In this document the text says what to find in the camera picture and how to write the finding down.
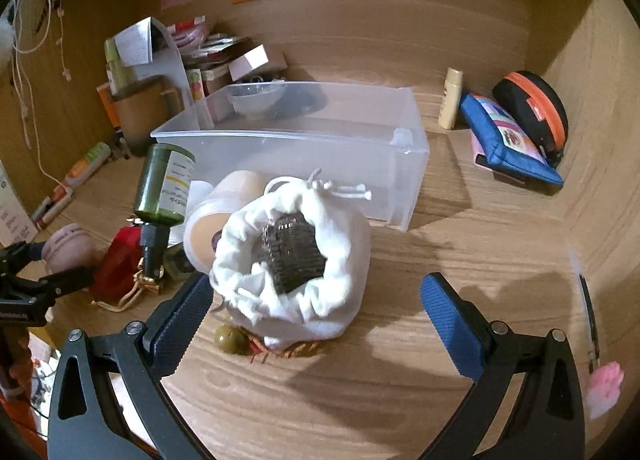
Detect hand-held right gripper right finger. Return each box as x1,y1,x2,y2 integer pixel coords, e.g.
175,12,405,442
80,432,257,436
419,271,587,460

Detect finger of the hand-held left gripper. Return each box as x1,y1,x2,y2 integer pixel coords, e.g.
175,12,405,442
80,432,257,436
0,265,96,302
0,241,45,281

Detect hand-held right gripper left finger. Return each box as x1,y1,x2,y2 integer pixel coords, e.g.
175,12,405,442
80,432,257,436
46,271,215,460

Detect pink translucent ball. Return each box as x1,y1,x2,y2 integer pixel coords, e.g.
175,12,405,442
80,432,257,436
41,223,103,273

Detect red drawstring pouch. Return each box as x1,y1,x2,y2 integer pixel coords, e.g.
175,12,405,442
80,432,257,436
90,226,151,312

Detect cream white tape roll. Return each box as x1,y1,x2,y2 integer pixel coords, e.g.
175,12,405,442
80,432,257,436
183,169,268,275

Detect white drawstring bag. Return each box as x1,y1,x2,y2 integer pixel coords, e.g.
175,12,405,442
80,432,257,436
210,169,373,348

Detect clear plastic storage bin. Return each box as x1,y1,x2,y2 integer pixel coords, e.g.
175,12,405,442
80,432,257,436
150,81,431,233

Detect wooden desktop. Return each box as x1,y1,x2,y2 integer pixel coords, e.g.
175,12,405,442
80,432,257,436
30,55,621,460

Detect white printed carton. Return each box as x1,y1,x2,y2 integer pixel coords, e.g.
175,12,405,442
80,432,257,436
0,160,38,246

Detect olive bead woven charm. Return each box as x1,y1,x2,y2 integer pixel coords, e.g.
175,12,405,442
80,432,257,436
214,324,326,366

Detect white marker pen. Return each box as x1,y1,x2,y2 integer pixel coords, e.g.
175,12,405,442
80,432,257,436
31,187,76,230

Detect dark woven item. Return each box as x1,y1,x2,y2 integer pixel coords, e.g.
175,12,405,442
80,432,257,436
261,213,328,295

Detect green glass bottle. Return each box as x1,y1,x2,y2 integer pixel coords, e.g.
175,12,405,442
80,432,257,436
131,143,197,286

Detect black pen with pink paw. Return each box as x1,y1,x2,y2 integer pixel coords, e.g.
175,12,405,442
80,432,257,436
577,273,626,421

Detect brown mug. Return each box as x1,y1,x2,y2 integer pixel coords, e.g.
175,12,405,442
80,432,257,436
111,75,183,156

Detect blue zip pouch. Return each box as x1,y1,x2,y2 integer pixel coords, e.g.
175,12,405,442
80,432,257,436
459,92,565,186

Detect light green tube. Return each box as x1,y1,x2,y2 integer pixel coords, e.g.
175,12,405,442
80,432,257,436
104,38,131,91

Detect small cream bottle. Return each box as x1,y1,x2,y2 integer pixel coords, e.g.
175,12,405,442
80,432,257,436
438,67,464,130

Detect black orange round case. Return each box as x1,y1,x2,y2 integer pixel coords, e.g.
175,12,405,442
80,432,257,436
491,71,569,166

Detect fruit print box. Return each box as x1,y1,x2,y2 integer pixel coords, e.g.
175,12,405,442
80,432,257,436
186,68,206,102

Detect white handwritten paper sheet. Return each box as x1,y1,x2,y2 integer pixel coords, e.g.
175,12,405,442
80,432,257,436
112,16,153,66

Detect white paper sheets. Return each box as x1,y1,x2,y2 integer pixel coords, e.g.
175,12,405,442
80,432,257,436
132,16,197,104

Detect small white box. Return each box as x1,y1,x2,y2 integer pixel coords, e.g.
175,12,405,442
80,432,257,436
229,44,288,84

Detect stack of small packets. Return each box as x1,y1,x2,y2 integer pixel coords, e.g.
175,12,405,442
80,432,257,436
200,33,256,71

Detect pink packet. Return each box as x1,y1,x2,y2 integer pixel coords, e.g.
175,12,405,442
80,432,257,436
167,15,211,48

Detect white cable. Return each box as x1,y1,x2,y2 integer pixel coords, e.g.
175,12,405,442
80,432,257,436
10,0,73,196

